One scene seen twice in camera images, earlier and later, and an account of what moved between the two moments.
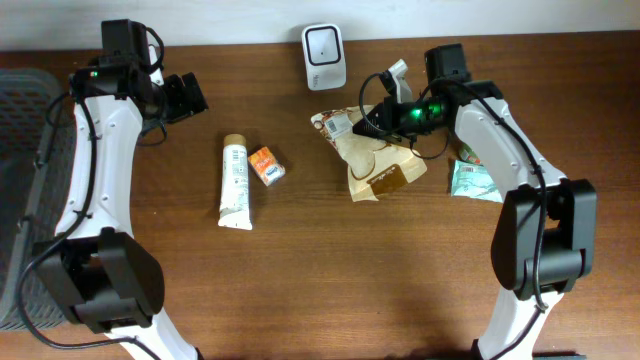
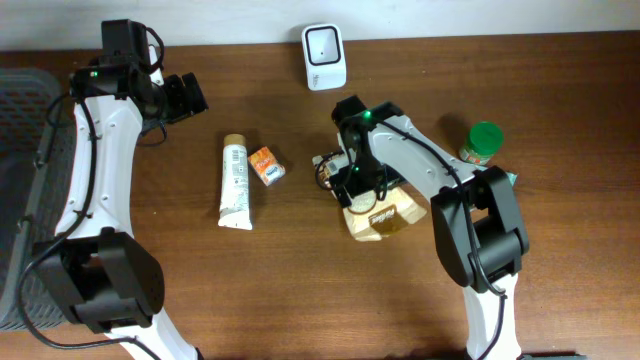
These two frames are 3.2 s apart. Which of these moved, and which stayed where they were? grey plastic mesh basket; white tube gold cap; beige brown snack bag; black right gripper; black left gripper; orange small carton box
Moved: black right gripper; beige brown snack bag
Stayed: grey plastic mesh basket; orange small carton box; black left gripper; white tube gold cap
